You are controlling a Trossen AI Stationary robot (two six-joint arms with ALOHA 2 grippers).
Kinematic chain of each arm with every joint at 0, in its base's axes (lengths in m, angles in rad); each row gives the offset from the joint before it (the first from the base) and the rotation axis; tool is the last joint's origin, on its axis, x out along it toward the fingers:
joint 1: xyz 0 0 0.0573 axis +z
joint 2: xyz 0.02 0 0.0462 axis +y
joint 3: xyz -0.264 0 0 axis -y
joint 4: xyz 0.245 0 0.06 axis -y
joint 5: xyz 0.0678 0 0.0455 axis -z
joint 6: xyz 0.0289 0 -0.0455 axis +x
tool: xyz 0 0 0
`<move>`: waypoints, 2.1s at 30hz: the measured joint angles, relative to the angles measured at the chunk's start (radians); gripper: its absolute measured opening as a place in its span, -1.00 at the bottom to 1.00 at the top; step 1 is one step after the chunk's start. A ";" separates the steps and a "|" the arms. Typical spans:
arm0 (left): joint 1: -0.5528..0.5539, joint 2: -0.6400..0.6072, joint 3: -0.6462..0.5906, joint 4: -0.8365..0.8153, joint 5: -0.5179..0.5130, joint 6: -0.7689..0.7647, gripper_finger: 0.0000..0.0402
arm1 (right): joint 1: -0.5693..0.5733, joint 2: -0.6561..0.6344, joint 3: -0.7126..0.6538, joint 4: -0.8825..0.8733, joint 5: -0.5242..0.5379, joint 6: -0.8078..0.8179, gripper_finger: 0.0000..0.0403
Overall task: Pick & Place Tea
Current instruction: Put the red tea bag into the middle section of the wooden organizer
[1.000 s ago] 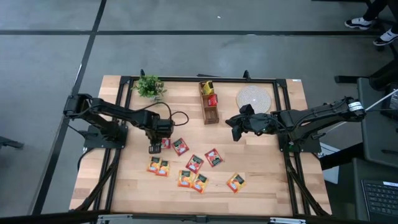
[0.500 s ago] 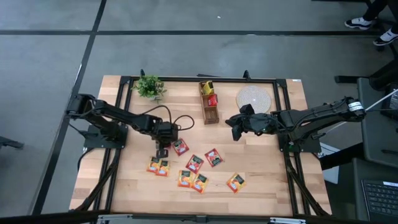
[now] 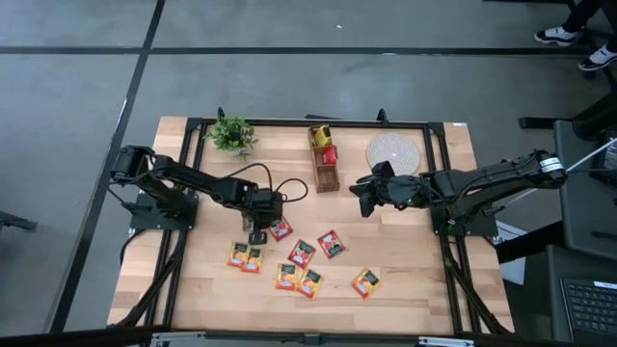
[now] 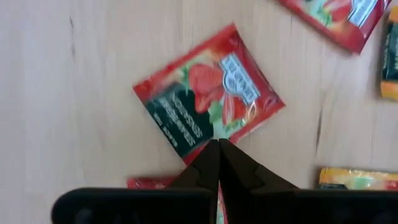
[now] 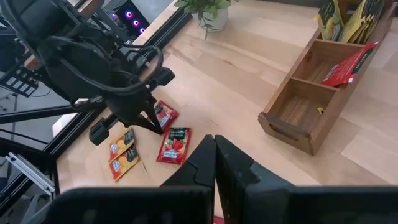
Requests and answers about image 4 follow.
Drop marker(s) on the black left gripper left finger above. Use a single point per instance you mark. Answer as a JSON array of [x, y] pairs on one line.
[[186, 199]]

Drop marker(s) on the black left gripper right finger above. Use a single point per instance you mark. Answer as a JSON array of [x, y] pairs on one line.
[[255, 199]]

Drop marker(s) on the red strawberry tea bag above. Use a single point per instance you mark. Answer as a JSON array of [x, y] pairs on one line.
[[149, 183], [335, 21], [205, 93]]

